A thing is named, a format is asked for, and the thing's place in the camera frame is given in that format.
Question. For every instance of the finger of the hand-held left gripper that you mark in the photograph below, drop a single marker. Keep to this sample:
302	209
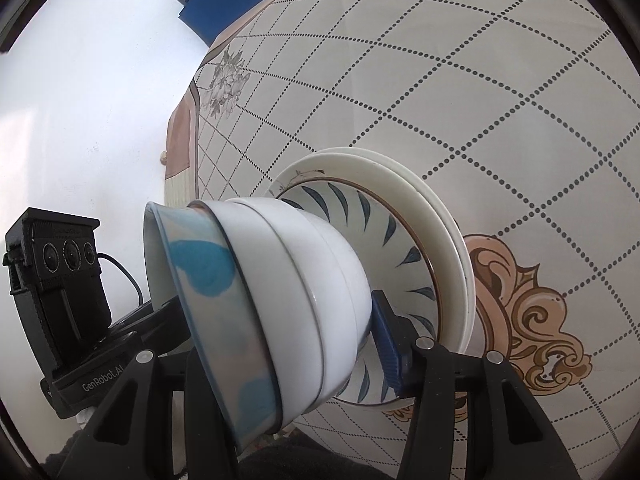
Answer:
160	322

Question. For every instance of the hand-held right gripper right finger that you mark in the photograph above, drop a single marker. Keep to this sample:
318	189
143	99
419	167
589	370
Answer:
387	340

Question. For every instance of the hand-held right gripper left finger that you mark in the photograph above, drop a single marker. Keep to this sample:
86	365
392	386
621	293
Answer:
150	410

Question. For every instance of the white bowl with blue rim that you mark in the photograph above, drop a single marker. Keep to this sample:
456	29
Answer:
210	280

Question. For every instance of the plain white bowl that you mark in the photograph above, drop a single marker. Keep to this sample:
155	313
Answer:
340	280

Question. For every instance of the white plate with blue leaves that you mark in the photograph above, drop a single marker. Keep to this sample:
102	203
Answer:
400	240

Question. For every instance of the white bowl with black rim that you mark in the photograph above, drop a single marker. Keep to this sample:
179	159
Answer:
280	340

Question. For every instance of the white plate with grey flower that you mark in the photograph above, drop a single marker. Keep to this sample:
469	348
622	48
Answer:
457	232

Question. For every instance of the white plate with pink rose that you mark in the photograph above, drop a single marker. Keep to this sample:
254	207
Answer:
320	167

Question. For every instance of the patterned tablecloth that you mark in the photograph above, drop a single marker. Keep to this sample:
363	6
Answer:
450	85

